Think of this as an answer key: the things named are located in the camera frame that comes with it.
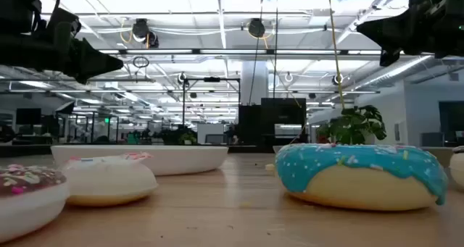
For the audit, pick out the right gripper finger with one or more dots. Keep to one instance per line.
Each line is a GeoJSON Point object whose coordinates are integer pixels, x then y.
{"type": "Point", "coordinates": [395, 33]}
{"type": "Point", "coordinates": [388, 58]}

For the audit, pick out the white frosted sprinkle donut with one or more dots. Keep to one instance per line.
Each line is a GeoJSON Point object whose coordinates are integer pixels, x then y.
{"type": "Point", "coordinates": [108, 182]}

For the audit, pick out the blue frosted donut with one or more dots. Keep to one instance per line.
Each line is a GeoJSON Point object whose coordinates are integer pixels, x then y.
{"type": "Point", "coordinates": [344, 163]}

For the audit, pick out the chocolate drizzle donut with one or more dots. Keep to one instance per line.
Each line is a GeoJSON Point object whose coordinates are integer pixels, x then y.
{"type": "Point", "coordinates": [457, 167]}

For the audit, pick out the chocolate sprinkle donut white base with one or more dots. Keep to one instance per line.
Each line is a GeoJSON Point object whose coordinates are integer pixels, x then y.
{"type": "Point", "coordinates": [29, 211]}

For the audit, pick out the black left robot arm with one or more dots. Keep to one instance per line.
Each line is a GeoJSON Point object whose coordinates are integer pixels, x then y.
{"type": "Point", "coordinates": [14, 4]}

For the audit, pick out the small dark monitor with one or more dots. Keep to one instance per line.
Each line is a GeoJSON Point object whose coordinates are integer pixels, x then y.
{"type": "Point", "coordinates": [28, 116]}

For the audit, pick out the potted green plant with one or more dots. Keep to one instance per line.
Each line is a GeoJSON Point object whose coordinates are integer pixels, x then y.
{"type": "Point", "coordinates": [351, 127]}

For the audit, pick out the grey plate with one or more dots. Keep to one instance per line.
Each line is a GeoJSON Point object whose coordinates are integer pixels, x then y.
{"type": "Point", "coordinates": [436, 153]}

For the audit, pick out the small background plant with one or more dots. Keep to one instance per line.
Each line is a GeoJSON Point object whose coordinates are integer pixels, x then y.
{"type": "Point", "coordinates": [187, 137]}

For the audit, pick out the white plate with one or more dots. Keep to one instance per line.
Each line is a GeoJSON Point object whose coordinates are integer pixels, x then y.
{"type": "Point", "coordinates": [181, 160]}

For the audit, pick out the white square column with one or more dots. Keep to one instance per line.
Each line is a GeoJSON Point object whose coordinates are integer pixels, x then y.
{"type": "Point", "coordinates": [253, 84]}

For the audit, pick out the black cabinet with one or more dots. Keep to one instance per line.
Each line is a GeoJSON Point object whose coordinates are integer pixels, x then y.
{"type": "Point", "coordinates": [253, 125]}

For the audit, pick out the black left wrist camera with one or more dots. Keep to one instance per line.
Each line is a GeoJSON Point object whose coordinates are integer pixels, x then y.
{"type": "Point", "coordinates": [63, 22]}

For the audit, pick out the wall-mounted dark screen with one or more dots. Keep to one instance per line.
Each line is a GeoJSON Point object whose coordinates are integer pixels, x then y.
{"type": "Point", "coordinates": [451, 116]}

